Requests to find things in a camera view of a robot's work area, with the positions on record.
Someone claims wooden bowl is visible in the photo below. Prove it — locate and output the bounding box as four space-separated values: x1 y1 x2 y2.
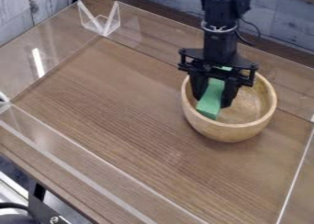
181 73 278 142

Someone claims clear acrylic front wall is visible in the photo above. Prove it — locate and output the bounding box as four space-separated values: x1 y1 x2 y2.
0 103 209 224

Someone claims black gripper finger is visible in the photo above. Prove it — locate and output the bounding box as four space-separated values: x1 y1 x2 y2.
221 77 240 107
189 71 209 100

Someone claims green rectangular stick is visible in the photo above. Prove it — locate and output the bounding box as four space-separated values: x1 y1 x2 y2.
197 76 225 120

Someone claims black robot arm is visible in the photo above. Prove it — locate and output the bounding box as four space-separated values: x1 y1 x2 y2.
178 0 260 107

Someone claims black table leg bracket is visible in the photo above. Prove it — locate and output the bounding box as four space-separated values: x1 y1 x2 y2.
28 183 71 224

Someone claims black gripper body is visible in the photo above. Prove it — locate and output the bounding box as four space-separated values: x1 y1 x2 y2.
178 48 260 86

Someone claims clear acrylic corner bracket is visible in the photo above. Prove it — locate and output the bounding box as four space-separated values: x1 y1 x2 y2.
78 1 121 37

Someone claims black cable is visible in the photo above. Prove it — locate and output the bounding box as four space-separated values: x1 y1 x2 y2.
0 202 35 224

